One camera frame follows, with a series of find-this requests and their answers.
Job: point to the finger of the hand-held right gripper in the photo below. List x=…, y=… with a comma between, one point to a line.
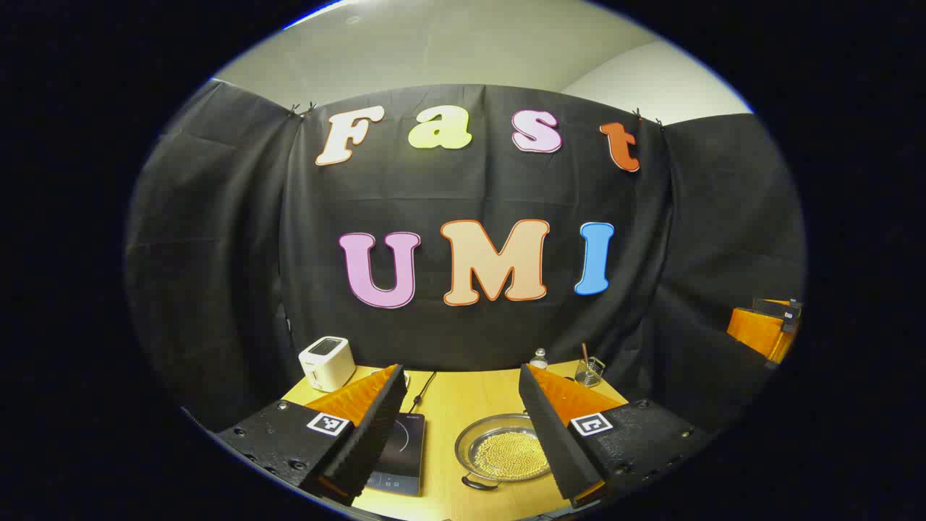
x=775, y=310
x=756, y=331

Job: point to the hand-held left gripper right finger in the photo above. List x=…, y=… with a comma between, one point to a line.
x=550, y=434

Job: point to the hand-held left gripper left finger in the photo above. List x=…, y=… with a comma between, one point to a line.
x=376, y=427

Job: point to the black induction cooktop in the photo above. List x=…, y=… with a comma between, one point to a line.
x=401, y=452

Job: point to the clear bottle with pink label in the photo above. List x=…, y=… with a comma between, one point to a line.
x=538, y=360

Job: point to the white toaster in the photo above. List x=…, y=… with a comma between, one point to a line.
x=325, y=365

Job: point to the black backdrop cloth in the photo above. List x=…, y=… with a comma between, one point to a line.
x=470, y=188

